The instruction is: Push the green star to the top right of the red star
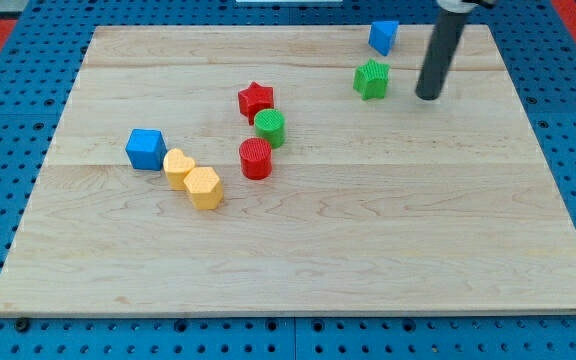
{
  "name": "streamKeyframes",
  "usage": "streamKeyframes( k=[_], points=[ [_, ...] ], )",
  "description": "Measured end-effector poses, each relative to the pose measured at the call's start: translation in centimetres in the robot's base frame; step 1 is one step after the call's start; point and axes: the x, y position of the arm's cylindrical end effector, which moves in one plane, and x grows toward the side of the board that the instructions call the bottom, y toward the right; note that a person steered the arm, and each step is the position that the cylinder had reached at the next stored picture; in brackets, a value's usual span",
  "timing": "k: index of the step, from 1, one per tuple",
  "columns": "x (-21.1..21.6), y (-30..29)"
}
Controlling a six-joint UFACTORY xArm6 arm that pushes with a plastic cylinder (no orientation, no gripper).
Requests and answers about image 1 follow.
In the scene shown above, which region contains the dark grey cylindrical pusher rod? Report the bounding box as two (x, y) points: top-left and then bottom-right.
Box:
(415, 9), (469, 100)

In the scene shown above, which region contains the light wooden board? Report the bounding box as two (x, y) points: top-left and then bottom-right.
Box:
(0, 25), (576, 318)

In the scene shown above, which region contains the green cylinder block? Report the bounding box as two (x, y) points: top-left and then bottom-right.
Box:
(254, 109), (285, 149)

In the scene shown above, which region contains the green star block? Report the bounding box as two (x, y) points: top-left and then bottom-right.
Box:
(353, 59), (390, 100)

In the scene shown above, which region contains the white rod mount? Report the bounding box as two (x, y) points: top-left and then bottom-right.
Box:
(437, 0), (496, 13)

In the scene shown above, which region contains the red star block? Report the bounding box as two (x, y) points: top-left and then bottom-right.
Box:
(238, 82), (274, 126)

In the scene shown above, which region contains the red cylinder block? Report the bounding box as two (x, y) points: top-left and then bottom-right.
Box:
(239, 137), (272, 180)

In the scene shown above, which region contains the yellow heart block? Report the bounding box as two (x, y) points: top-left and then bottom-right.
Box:
(163, 148), (196, 191)

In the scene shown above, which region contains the blue triangle block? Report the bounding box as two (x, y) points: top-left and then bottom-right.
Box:
(368, 20), (399, 56)

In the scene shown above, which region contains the blue cube block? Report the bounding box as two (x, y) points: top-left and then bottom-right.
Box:
(125, 128), (167, 171)

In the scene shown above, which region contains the yellow hexagon block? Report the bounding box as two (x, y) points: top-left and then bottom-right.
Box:
(184, 167), (224, 210)

